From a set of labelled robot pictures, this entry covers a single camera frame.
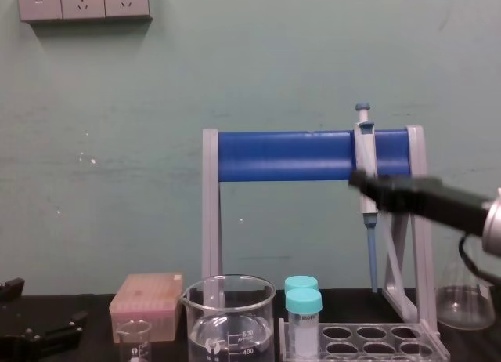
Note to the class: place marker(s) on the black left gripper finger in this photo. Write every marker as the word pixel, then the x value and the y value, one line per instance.
pixel 11 288
pixel 66 326

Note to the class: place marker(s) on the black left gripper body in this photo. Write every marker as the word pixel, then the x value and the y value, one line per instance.
pixel 21 344

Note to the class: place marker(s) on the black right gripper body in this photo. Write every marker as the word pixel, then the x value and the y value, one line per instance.
pixel 450 205

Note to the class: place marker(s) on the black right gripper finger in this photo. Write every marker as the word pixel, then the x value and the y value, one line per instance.
pixel 387 201
pixel 381 183

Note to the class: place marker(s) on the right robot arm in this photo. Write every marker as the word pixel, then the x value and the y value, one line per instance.
pixel 494 221

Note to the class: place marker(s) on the white and blue pipette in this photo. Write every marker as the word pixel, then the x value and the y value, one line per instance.
pixel 366 150

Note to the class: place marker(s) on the small glass beaker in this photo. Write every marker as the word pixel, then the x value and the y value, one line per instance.
pixel 133 342

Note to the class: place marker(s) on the pink pipette tip box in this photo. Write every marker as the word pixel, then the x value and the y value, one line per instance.
pixel 148 299

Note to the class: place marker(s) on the clear glass conical flask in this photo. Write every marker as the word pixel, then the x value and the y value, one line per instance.
pixel 463 307

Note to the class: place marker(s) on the grey pipette stand, blue bar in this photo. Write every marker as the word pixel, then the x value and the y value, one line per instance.
pixel 274 156

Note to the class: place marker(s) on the teal capped plastic tube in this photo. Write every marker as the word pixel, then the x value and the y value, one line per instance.
pixel 303 303
pixel 299 282

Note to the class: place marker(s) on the clear acrylic tube rack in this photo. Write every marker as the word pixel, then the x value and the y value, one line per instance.
pixel 430 338

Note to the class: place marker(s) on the large glass beaker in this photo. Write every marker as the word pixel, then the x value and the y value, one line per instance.
pixel 231 330

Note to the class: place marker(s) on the grey wall socket plate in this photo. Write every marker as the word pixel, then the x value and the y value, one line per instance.
pixel 83 1
pixel 127 1
pixel 39 1

